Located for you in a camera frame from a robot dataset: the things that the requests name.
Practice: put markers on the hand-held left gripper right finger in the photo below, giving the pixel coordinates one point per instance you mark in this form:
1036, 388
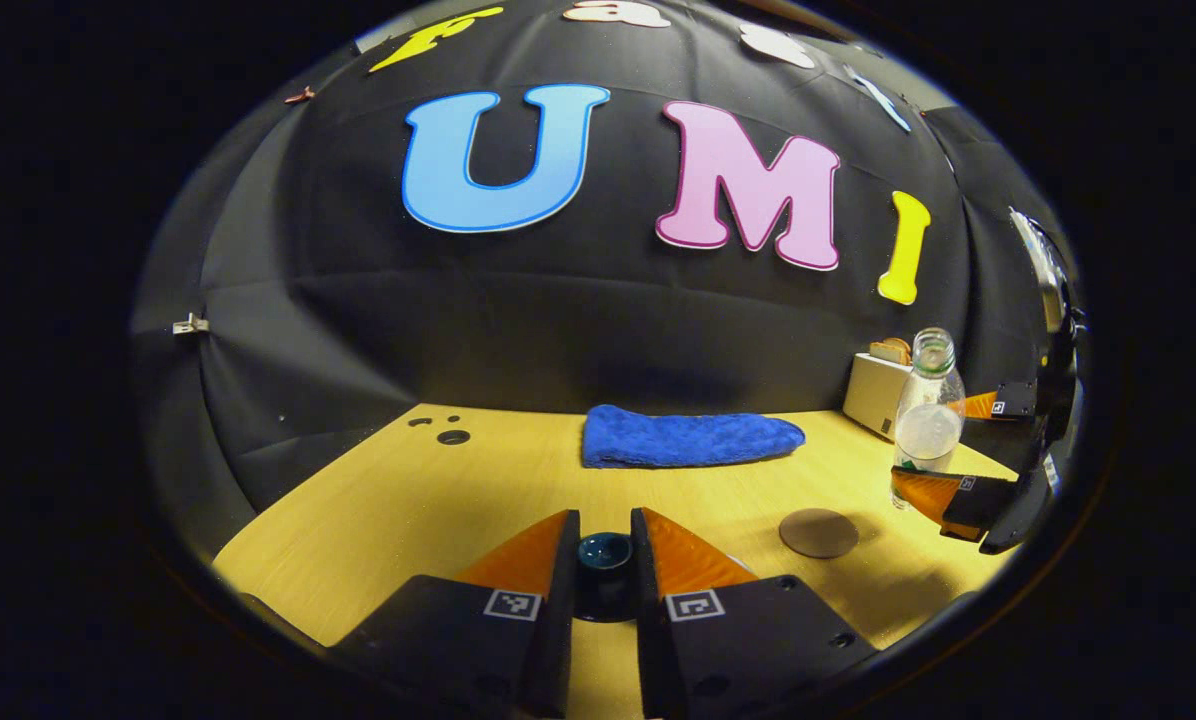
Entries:
646, 610

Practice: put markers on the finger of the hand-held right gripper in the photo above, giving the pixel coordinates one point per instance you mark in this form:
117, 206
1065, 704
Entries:
1016, 400
983, 505

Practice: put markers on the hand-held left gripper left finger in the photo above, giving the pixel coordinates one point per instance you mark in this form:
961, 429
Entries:
563, 610

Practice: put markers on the dark teal teacup lid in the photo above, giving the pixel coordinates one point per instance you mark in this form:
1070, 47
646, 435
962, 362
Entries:
605, 555

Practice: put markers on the clear plastic water bottle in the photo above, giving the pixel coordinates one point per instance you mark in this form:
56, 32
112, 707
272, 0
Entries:
928, 420

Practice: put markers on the round brown coaster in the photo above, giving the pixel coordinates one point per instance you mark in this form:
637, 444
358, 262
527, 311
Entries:
818, 533

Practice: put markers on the toast slice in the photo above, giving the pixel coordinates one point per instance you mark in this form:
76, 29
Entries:
886, 352
903, 346

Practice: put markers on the white toaster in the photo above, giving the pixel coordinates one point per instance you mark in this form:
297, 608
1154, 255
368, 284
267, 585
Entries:
873, 395

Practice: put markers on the blue towel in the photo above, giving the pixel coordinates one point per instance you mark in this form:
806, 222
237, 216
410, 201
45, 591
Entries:
688, 440

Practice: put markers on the black backdrop cloth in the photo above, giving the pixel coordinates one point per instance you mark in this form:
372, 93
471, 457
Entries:
558, 330

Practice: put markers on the white cloth clip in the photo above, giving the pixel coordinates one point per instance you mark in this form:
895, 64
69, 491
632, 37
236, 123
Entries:
191, 325

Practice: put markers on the brown cloth clip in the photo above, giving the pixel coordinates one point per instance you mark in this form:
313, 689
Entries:
300, 96

